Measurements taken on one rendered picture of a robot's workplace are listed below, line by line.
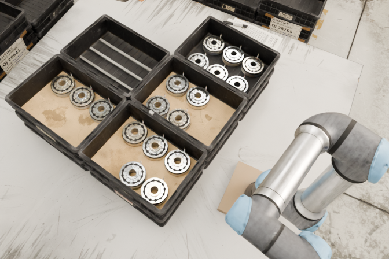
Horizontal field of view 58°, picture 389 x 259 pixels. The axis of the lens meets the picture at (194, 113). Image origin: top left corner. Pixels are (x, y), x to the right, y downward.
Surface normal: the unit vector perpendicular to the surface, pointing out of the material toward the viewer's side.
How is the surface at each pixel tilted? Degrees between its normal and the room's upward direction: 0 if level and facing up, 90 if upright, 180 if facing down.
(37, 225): 0
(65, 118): 0
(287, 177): 15
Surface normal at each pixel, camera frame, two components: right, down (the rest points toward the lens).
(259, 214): 0.21, -0.64
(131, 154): 0.05, -0.50
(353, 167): -0.61, 0.57
